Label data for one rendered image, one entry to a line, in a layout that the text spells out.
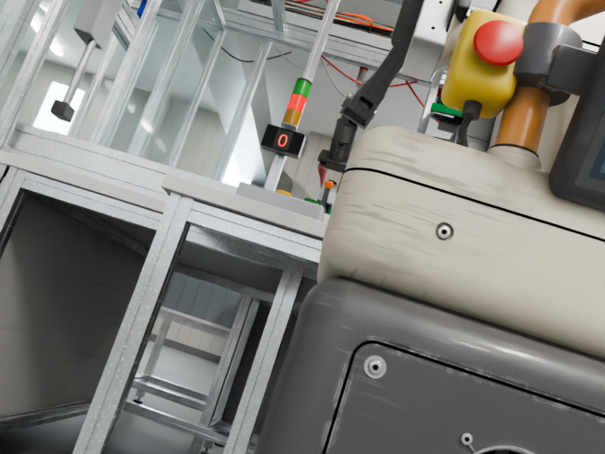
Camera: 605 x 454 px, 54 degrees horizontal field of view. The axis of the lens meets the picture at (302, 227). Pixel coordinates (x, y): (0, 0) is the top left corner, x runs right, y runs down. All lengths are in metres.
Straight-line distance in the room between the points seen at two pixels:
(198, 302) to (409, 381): 3.16
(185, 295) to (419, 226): 3.18
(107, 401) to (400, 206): 0.81
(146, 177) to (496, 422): 1.26
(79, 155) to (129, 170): 0.14
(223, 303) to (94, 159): 2.03
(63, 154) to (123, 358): 0.70
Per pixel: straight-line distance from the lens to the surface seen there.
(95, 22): 2.32
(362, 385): 0.41
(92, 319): 2.37
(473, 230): 0.43
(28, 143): 1.72
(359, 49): 3.00
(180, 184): 1.12
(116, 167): 1.59
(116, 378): 1.12
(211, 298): 3.52
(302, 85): 1.89
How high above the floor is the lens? 0.63
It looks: 11 degrees up
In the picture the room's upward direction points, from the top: 18 degrees clockwise
